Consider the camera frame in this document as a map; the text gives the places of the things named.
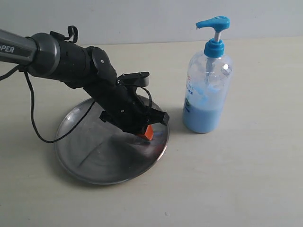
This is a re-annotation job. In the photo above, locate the round stainless steel plate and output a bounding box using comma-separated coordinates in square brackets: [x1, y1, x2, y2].
[54, 98, 169, 185]

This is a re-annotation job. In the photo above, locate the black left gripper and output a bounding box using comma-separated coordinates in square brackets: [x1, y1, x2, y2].
[83, 80, 169, 141]

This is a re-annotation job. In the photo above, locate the blue soap blob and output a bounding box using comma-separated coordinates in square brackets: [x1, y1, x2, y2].
[142, 130, 166, 146]

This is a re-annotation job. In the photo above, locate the blue pump soap bottle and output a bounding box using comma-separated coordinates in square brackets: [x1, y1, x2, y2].
[183, 16, 233, 134]

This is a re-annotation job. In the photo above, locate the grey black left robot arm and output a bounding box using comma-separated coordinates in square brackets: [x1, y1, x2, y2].
[0, 26, 169, 140]

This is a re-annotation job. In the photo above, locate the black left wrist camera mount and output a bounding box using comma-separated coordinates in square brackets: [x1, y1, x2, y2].
[117, 71, 150, 87]

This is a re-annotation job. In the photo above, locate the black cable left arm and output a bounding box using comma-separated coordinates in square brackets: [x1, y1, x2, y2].
[0, 66, 98, 144]

